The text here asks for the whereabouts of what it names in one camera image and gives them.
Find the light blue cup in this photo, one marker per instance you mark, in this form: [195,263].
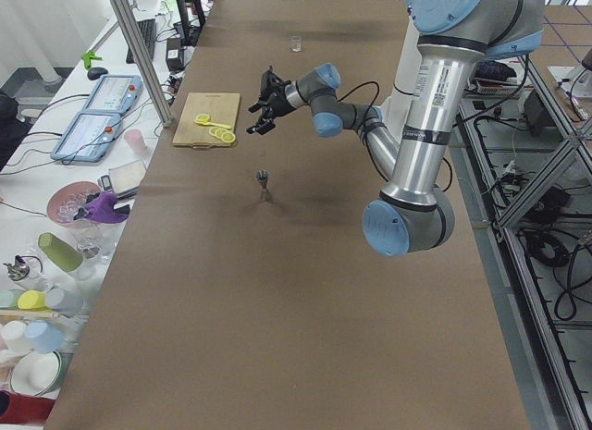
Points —
[43,336]

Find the small clear glass cup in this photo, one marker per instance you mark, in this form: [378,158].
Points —
[296,44]

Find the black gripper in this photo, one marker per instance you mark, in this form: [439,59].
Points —
[277,104]

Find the teach pendant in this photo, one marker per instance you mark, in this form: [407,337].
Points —
[87,138]
[114,94]

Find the pink cup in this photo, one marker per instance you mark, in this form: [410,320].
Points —
[136,142]

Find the aluminium camera post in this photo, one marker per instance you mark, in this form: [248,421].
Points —
[143,61]

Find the steel double jigger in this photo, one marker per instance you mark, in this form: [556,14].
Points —
[262,177]

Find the black keyboard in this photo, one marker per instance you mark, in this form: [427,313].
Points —
[148,31]

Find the yellow plastic spoon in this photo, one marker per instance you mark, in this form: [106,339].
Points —
[220,125]

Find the yellow cup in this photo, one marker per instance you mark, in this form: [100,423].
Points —
[32,300]

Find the teach pendant far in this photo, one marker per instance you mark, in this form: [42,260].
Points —
[114,94]

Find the wooden cutting board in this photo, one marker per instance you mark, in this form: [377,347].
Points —
[222,107]

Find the teach pendant near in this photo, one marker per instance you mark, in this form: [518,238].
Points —
[87,138]

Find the green cup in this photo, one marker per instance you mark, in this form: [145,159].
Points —
[60,253]

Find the white bowl green rim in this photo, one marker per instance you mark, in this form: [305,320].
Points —
[37,374]

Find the black computer mouse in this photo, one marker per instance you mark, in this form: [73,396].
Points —
[95,73]

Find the lemon slice upper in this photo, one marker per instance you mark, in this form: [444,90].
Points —
[216,131]

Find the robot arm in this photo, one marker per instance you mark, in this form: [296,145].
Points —
[412,213]

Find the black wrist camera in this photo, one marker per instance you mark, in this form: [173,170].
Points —
[270,83]

